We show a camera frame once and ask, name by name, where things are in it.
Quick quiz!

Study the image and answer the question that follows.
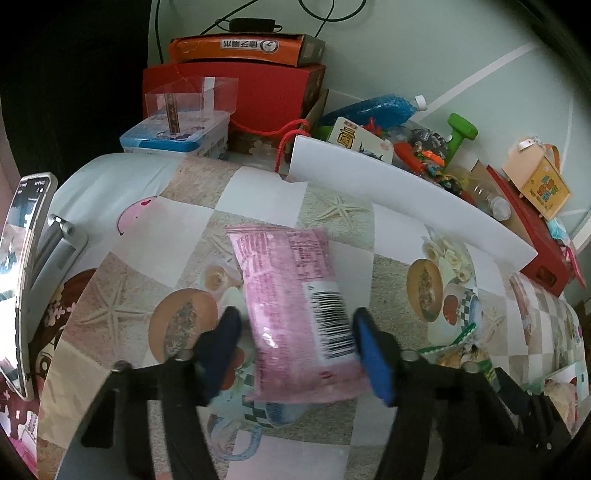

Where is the blue wet wipes pack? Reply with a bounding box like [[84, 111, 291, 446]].
[[547, 217, 573, 241]]

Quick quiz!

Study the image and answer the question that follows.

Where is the black power adapter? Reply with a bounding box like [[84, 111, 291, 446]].
[[229, 17, 280, 33]]

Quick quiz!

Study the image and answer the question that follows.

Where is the long red box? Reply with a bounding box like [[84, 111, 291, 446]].
[[485, 165, 575, 298]]

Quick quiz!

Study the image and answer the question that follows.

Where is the silver phone stand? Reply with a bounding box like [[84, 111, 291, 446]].
[[34, 213, 88, 296]]

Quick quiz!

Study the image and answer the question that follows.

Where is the clear plastic box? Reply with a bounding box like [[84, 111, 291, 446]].
[[144, 76, 239, 141]]

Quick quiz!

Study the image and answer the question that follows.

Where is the clear plastic bottle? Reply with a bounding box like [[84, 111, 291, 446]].
[[466, 178, 512, 220]]

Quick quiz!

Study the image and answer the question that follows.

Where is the white card pack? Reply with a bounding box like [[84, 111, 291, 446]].
[[325, 117, 394, 164]]

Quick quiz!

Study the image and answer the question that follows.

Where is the white foam board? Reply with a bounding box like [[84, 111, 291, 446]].
[[287, 135, 539, 274]]

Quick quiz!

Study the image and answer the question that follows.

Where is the pile of small toys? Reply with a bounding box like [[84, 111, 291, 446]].
[[365, 117, 476, 199]]

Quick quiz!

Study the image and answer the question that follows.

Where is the black cabinet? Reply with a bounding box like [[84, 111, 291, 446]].
[[0, 0, 153, 153]]

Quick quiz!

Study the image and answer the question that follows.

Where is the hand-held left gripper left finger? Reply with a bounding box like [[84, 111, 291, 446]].
[[81, 305, 243, 480]]

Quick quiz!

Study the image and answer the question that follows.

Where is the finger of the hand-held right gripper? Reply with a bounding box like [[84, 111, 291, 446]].
[[493, 367, 536, 411]]

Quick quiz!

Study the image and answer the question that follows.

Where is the pink cartoon blanket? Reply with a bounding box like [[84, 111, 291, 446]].
[[0, 268, 102, 467]]

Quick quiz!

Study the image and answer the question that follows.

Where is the blue tin box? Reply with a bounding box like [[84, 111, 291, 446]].
[[119, 113, 230, 160]]

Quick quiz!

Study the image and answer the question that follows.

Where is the green dumbbell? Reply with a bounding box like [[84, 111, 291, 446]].
[[442, 113, 478, 162]]

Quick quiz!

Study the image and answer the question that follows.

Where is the blue plastic bottle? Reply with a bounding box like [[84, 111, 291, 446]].
[[316, 92, 428, 134]]

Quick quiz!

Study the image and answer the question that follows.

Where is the green and white snack packet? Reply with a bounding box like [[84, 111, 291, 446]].
[[418, 323, 499, 384]]

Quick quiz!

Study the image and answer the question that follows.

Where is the smartphone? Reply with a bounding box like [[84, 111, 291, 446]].
[[0, 172, 58, 400]]

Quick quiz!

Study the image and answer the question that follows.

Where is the pink snack packet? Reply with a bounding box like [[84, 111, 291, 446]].
[[225, 224, 370, 403]]

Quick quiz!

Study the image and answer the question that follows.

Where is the red gift box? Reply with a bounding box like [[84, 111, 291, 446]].
[[141, 62, 327, 134]]

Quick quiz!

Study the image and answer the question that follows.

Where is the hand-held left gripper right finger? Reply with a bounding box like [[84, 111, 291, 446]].
[[353, 307, 518, 480]]

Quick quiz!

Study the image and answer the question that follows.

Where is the orange carton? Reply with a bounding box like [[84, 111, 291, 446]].
[[167, 33, 326, 68]]

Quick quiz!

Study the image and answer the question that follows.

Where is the black cable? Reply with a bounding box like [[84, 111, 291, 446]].
[[152, 0, 370, 61]]

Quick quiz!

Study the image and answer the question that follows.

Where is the yellow gift box with handle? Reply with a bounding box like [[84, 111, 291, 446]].
[[502, 135, 572, 221]]

